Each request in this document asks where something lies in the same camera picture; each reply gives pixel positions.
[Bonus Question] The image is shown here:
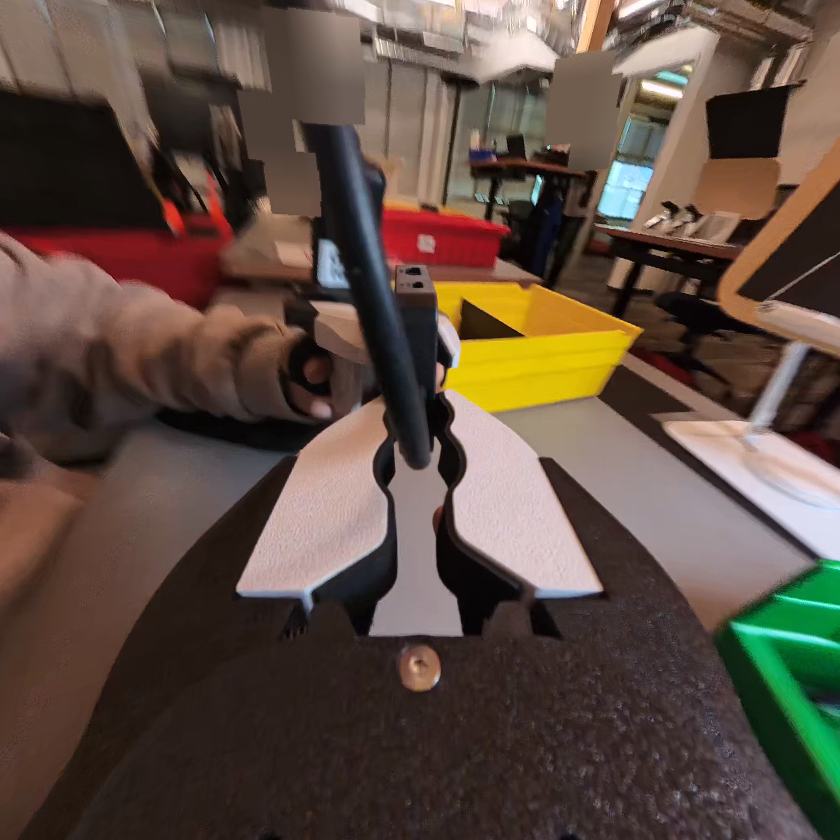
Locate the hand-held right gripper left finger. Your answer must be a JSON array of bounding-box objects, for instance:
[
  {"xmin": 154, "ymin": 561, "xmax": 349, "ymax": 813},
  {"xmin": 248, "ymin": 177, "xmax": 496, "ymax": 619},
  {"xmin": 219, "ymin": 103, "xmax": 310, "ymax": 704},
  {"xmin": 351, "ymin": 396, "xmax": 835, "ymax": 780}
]
[{"xmin": 235, "ymin": 397, "xmax": 399, "ymax": 614}]

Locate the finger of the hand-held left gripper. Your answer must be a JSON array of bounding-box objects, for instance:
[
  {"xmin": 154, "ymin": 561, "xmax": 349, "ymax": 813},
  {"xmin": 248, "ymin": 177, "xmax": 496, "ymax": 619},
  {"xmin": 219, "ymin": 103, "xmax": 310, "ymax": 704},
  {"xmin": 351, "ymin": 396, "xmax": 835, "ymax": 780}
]
[{"xmin": 435, "ymin": 314, "xmax": 464, "ymax": 373}]

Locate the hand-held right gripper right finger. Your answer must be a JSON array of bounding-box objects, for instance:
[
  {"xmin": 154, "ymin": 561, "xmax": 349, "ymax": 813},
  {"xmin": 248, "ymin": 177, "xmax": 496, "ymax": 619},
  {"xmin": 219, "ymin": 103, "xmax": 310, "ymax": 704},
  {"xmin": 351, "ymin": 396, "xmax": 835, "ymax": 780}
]
[{"xmin": 435, "ymin": 388, "xmax": 605, "ymax": 618}]

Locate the thick smooth black cable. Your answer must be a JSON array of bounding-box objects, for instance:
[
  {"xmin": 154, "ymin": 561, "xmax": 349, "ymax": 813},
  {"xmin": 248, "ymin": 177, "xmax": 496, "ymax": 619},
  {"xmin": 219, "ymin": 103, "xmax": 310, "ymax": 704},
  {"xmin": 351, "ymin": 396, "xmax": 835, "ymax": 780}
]
[{"xmin": 301, "ymin": 121, "xmax": 434, "ymax": 471}]

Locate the yellow plastic bin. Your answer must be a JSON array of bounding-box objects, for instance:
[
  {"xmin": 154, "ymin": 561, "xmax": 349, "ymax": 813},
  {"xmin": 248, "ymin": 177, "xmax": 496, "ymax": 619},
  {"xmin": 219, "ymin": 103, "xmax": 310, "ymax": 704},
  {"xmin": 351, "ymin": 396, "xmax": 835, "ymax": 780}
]
[{"xmin": 433, "ymin": 281, "xmax": 644, "ymax": 413}]

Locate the green plastic bin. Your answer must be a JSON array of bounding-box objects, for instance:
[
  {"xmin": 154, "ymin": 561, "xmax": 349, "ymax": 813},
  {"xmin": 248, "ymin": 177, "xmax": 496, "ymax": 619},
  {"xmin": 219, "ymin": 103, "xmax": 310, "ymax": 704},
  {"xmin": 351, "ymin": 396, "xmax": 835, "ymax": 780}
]
[{"xmin": 714, "ymin": 561, "xmax": 840, "ymax": 840}]

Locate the person's left forearm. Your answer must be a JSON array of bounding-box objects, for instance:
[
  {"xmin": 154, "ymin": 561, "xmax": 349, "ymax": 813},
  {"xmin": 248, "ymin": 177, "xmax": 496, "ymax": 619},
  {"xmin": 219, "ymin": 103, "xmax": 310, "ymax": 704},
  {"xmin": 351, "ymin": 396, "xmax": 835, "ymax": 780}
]
[{"xmin": 0, "ymin": 230, "xmax": 311, "ymax": 463}]

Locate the person's left hand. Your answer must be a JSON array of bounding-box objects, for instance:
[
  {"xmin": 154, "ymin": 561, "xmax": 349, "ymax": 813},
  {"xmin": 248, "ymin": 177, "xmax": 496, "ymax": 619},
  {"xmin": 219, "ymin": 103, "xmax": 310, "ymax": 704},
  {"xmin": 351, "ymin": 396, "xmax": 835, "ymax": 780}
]
[{"xmin": 281, "ymin": 354, "xmax": 337, "ymax": 423}]

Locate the black bin divider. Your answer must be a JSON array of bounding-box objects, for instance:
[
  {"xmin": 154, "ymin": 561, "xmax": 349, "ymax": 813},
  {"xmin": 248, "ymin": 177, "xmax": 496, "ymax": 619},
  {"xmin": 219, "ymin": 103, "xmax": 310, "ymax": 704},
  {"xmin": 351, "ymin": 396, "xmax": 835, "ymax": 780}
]
[{"xmin": 458, "ymin": 298, "xmax": 527, "ymax": 341}]

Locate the hanging dark blue jacket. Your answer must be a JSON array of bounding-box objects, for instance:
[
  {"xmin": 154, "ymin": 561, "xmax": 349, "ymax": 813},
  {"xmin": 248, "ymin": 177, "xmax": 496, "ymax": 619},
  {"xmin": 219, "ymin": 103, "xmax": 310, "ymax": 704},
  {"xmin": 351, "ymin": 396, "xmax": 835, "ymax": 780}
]
[{"xmin": 530, "ymin": 180, "xmax": 570, "ymax": 278}]

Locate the wooden standing desk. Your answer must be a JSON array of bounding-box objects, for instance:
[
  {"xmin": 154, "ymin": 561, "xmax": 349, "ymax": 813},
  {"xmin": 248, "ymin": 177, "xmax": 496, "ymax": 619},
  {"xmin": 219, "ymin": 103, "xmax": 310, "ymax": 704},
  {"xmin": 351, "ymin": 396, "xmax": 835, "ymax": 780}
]
[{"xmin": 469, "ymin": 156, "xmax": 593, "ymax": 222}]

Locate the red container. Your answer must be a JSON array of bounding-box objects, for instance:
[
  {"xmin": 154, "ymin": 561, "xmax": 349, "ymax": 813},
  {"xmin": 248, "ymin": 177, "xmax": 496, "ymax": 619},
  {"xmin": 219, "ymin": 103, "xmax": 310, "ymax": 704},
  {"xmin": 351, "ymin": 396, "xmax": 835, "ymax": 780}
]
[{"xmin": 0, "ymin": 213, "xmax": 235, "ymax": 309}]

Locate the wooden desk with black legs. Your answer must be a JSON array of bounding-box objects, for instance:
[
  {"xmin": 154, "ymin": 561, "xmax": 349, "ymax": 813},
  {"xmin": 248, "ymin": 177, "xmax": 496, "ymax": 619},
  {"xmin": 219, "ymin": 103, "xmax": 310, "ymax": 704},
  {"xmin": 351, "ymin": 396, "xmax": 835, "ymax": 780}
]
[{"xmin": 594, "ymin": 223, "xmax": 744, "ymax": 317}]

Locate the black office chair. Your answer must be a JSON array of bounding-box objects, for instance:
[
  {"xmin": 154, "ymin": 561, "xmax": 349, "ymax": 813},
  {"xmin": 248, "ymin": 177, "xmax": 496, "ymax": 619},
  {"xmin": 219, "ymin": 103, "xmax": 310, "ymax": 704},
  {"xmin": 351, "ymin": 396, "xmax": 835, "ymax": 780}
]
[{"xmin": 655, "ymin": 290, "xmax": 750, "ymax": 383}]

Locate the cluster of grey tools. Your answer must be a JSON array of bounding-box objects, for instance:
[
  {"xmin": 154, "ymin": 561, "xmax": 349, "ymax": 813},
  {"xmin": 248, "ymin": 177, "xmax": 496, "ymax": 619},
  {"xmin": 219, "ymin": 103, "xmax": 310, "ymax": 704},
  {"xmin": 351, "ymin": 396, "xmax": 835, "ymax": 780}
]
[{"xmin": 646, "ymin": 200, "xmax": 708, "ymax": 235}]

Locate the white board stand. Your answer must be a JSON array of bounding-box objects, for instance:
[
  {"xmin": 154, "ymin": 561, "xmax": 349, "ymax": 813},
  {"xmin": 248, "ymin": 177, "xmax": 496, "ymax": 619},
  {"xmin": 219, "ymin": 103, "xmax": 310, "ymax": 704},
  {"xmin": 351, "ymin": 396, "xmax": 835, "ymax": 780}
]
[{"xmin": 661, "ymin": 301, "xmax": 840, "ymax": 562}]

